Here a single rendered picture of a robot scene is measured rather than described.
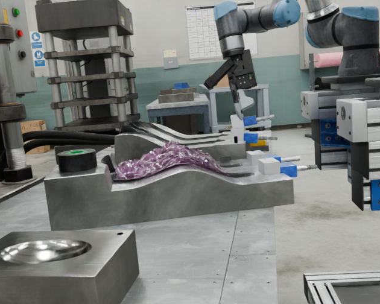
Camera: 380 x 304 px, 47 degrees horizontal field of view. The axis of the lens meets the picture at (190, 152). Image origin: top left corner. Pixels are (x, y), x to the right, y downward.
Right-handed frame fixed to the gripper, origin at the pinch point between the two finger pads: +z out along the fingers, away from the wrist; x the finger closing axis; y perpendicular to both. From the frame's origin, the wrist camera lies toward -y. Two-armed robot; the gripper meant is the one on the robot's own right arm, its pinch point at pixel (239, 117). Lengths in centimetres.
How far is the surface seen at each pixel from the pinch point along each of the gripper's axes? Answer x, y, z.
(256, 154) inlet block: -29.9, 4.5, 11.2
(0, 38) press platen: -15, -66, -38
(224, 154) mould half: -16.9, -4.7, 10.0
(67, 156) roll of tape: -55, -31, 3
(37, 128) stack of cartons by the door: 533, -377, -76
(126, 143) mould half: -17.7, -31.9, 1.6
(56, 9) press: 315, -199, -173
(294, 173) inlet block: -37.6, 12.4, 16.5
